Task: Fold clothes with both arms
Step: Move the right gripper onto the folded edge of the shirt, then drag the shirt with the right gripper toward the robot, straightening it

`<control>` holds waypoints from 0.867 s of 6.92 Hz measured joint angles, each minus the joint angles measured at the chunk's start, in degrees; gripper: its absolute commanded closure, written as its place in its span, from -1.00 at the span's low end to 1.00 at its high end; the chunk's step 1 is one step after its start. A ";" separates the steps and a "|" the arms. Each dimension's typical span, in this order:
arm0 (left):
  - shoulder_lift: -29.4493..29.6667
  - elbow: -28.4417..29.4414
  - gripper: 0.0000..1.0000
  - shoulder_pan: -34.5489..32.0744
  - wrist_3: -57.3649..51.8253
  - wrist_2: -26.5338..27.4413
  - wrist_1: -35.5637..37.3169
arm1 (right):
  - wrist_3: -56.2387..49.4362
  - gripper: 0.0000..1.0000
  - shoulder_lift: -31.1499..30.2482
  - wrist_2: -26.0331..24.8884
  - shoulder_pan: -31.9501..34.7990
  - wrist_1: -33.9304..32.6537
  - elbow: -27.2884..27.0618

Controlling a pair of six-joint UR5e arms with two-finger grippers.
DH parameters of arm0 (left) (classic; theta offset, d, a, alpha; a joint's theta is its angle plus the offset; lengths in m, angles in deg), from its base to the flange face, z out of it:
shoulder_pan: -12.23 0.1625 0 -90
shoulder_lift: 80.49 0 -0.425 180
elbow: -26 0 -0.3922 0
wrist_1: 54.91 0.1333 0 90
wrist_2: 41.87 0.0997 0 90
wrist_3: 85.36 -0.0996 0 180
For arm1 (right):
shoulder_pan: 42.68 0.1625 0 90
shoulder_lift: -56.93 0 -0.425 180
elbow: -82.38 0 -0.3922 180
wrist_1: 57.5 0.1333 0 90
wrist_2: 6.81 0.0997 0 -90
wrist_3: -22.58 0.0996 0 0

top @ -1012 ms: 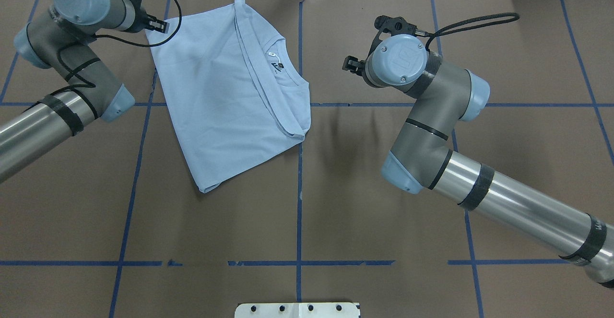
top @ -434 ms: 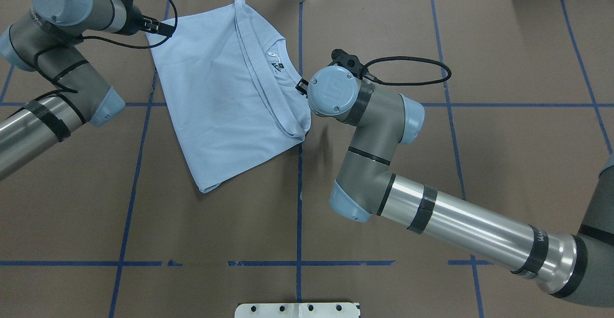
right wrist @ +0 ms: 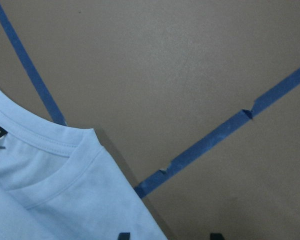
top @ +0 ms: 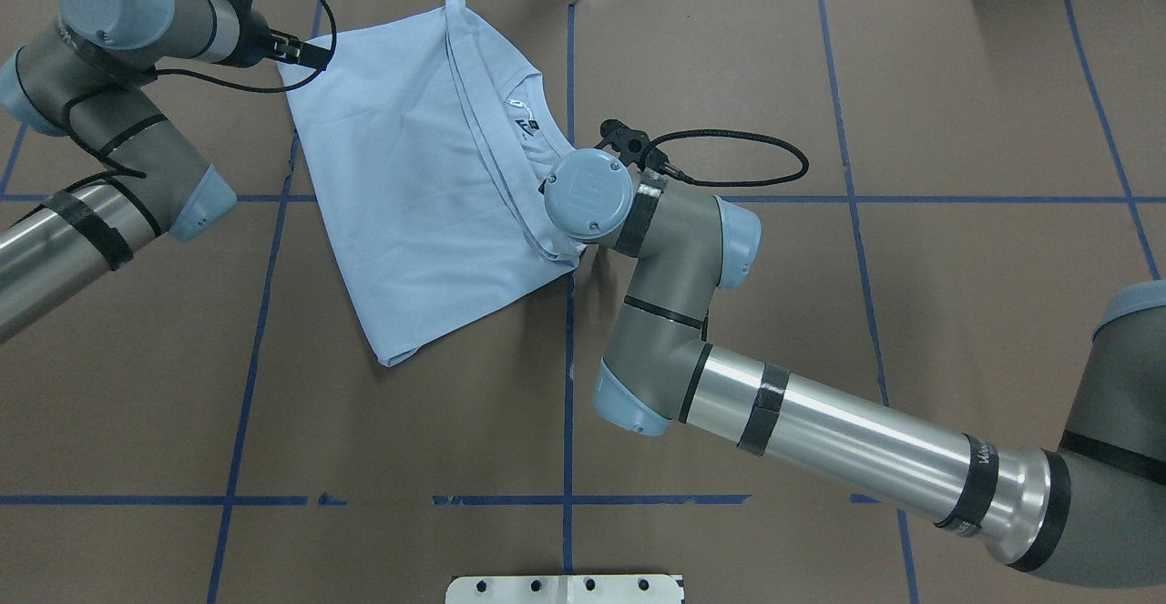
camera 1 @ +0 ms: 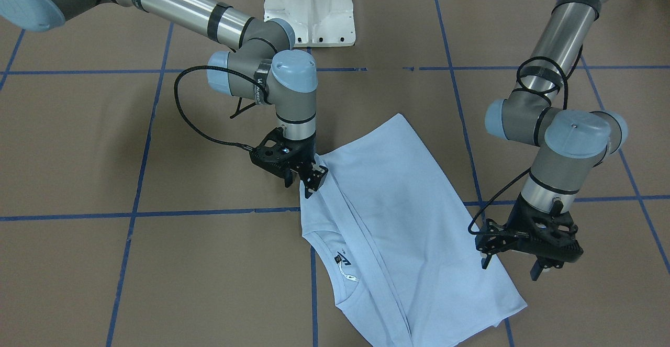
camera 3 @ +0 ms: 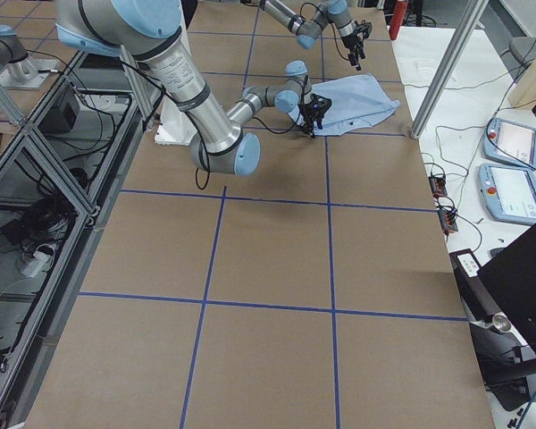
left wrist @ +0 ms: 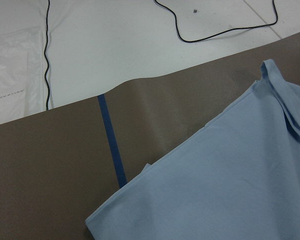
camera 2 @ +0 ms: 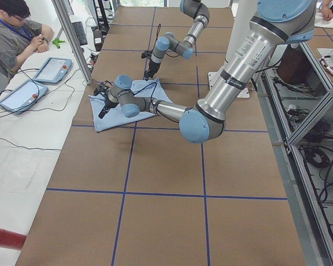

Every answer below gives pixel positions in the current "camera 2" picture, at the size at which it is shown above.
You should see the aluminium guard frame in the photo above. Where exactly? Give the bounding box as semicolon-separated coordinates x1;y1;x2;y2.
256;35;333;265

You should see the red cylinder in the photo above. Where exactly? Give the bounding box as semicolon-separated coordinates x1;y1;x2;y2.
0;228;27;250

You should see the light blue t-shirt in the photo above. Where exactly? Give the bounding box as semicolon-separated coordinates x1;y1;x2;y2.
88;79;171;132

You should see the green plastic clamp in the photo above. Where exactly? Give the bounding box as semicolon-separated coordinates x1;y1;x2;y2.
52;38;65;49

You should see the aluminium frame post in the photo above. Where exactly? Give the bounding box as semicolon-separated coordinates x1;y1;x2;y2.
52;0;92;85

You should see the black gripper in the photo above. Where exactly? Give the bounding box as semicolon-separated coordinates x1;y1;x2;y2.
144;61;161;81
98;94;118;119

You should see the blue teach pendant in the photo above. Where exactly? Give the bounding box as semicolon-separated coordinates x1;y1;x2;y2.
0;80;48;114
32;57;72;85

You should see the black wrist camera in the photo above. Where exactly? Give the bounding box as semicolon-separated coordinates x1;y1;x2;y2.
93;83;110;96
141;50;153;59

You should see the black keyboard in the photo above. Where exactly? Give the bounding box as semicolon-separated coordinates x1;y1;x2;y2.
71;21;88;46

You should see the black camera cable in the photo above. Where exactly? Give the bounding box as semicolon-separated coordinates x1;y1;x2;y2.
149;23;162;53
105;80;158;105

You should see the seated person grey shirt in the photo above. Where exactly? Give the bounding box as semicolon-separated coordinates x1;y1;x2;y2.
0;0;55;78

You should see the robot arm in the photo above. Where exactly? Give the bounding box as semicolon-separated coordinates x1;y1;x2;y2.
141;0;210;80
99;1;316;143

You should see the far blue teach pendant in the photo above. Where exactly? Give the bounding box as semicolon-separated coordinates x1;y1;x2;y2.
32;57;72;85

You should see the near blue teach pendant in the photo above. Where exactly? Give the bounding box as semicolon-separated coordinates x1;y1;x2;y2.
0;80;48;114

